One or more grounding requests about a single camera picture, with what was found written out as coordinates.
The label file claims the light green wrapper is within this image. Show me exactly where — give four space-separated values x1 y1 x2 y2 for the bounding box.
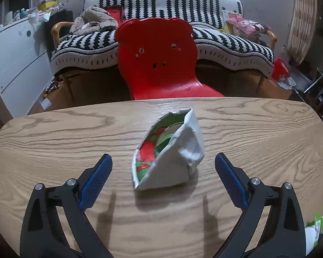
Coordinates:
305 212 323 256

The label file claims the red plastic chair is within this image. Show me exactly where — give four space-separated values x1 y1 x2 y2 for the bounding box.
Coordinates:
115 17 225 101

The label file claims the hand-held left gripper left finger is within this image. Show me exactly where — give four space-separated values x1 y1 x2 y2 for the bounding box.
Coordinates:
20 154 113 258

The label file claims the beige curtain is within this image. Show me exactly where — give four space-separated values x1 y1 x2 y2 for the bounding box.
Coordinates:
286 0 318 65

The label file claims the white cabinet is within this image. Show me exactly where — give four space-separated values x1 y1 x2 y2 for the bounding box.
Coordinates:
0 18 55 119

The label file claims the black white striped sofa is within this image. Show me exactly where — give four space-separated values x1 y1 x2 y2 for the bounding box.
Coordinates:
51 0 278 103

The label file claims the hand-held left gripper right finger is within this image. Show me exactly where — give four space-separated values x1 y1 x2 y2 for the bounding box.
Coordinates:
214 153 305 258

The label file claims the red bag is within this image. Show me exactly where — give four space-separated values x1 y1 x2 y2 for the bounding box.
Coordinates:
273 58 290 81

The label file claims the white fabric pouch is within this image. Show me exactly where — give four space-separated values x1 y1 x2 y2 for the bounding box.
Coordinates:
132 107 205 191

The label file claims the pink cushion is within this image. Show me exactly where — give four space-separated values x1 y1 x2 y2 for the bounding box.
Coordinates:
225 17 270 37

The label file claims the red tray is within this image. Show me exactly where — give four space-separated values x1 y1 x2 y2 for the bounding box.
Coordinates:
106 5 125 24

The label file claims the metal frame chair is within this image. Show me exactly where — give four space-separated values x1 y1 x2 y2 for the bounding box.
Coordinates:
298 68 323 114

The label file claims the beige jacket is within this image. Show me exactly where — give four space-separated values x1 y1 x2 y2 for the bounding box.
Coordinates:
69 6 119 36

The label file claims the yellow box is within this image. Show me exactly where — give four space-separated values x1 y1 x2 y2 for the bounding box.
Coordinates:
37 1 57 12

